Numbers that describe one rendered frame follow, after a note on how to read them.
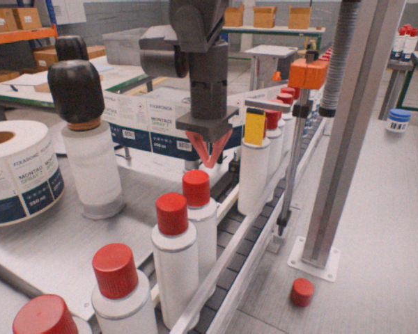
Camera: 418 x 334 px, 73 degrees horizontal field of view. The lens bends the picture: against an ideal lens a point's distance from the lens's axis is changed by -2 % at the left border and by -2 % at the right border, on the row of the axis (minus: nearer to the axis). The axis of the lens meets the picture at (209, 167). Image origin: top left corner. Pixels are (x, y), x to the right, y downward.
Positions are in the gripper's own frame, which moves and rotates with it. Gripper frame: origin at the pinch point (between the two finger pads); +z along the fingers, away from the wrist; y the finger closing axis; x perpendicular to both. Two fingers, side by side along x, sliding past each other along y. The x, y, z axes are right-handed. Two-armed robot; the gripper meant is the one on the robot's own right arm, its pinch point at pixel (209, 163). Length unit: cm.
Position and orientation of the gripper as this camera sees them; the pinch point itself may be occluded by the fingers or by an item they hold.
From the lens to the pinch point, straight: 50.1
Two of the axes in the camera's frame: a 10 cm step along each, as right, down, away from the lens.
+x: 8.8, 2.3, -4.1
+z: 0.1, 8.6, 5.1
